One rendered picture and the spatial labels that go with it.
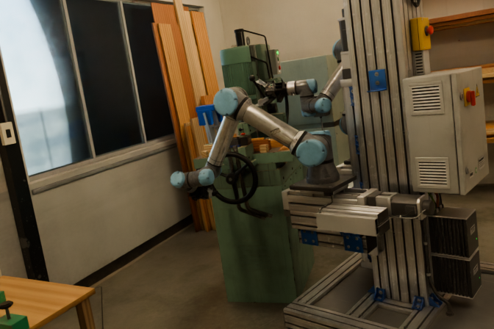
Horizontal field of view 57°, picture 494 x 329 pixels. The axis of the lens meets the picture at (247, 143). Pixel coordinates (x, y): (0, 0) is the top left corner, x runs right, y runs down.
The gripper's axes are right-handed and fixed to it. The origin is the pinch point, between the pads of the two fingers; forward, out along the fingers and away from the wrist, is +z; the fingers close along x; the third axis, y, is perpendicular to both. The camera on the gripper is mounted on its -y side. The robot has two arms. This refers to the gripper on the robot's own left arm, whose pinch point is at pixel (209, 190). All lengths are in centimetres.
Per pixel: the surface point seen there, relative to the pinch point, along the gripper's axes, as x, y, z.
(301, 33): 11, -214, 200
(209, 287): -38, 46, 72
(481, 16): 171, -155, 153
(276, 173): 30.1, -10.2, 21.7
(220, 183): -4.3, -9.5, 21.7
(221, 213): -7.7, 6.4, 29.9
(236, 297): -11, 53, 55
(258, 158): 22.0, -19.1, 16.8
